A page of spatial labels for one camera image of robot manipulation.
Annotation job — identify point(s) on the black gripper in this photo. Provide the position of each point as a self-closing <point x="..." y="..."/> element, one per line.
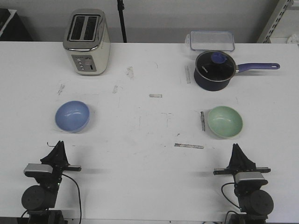
<point x="53" y="159"/>
<point x="245" y="164"/>

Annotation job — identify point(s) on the green bowl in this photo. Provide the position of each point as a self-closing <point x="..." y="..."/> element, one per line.
<point x="225" y="122"/>

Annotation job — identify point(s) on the blue bowl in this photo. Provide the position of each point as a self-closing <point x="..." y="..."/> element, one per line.
<point x="72" y="116"/>

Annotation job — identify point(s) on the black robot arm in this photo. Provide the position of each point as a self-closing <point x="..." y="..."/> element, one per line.
<point x="39" y="200"/>
<point x="254" y="203"/>

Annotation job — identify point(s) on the dark blue saucepan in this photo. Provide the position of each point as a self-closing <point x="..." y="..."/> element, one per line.
<point x="219" y="85"/>

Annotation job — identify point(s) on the glass pot lid blue knob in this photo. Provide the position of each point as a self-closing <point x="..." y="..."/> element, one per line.
<point x="215" y="66"/>

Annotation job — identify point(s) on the silver two-slot toaster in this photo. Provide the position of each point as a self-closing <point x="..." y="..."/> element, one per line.
<point x="86" y="41"/>

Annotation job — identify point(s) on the clear plastic food container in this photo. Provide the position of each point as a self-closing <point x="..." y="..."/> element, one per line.
<point x="202" y="40"/>

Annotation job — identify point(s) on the white crumpled object on shelf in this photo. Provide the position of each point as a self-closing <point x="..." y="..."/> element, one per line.
<point x="293" y="39"/>

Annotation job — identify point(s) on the white slotted shelving rack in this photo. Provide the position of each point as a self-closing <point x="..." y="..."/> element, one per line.
<point x="283" y="22"/>

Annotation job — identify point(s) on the black tripod pole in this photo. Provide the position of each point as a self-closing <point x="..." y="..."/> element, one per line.
<point x="120" y="8"/>

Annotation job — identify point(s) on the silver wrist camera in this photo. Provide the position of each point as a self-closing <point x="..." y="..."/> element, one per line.
<point x="251" y="177"/>
<point x="36" y="170"/>

